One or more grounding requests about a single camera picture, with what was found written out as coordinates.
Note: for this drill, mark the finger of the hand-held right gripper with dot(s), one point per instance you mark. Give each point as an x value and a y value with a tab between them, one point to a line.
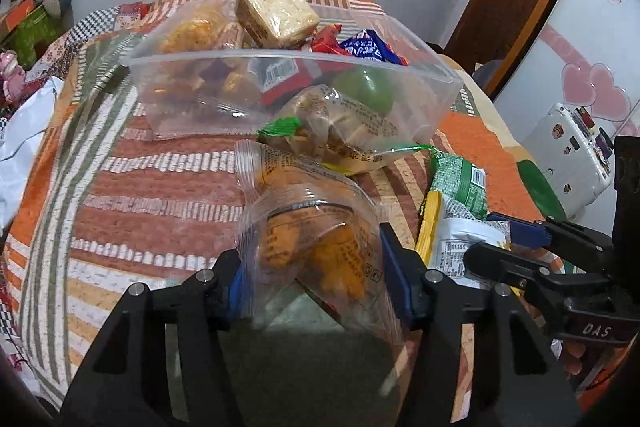
500	259
525	231

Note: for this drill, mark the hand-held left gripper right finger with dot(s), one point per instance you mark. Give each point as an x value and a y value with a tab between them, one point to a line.
395	267

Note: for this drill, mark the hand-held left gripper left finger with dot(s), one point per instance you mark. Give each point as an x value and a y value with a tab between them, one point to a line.
236	287

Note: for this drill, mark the white and yellow snack packet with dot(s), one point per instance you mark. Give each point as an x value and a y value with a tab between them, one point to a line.
457	237

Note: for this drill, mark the clear bag of orange snacks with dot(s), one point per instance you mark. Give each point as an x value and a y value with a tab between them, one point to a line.
310	237

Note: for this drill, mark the clear plastic container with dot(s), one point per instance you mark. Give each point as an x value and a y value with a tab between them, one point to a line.
165	107

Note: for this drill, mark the red snack packet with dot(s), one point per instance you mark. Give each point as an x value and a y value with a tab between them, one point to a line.
287	79

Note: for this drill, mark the blue snack packet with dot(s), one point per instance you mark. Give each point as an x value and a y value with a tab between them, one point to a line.
370	47

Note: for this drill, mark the square cracker sandwich packet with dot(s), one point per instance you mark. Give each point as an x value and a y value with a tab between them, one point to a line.
277	9

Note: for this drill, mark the person's right hand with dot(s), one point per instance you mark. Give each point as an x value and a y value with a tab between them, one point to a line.
572	354

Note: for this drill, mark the green snack packet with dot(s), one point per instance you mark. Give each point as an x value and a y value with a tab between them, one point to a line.
457	182

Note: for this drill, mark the white suitcase with stickers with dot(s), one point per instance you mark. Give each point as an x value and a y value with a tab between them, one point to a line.
567	157

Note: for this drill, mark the striped patchwork blanket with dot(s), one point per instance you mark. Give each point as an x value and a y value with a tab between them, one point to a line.
150	217

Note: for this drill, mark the clear cookie bag green corner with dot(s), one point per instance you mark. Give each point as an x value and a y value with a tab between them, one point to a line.
345	132

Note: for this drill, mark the green round ball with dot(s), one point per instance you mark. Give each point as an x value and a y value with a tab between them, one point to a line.
365	89

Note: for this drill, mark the wardrobe sliding door pink hearts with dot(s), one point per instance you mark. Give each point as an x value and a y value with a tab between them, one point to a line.
585	42

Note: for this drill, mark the small red wrapper packet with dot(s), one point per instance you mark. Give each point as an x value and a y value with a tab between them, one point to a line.
322	39

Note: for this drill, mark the white cloth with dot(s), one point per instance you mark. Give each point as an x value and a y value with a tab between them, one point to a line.
22	142

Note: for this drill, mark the orange fried snack packet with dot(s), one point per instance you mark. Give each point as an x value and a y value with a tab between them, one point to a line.
192	32

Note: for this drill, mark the checkered floral quilt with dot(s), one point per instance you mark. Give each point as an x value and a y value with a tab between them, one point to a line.
100	24

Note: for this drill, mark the pink doll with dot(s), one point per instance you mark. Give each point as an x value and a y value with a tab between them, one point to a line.
11	74

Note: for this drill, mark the green cardboard box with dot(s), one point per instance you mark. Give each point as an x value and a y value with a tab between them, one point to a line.
27	39

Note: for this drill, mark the orange cardboard box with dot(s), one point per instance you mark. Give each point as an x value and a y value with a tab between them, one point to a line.
20	19

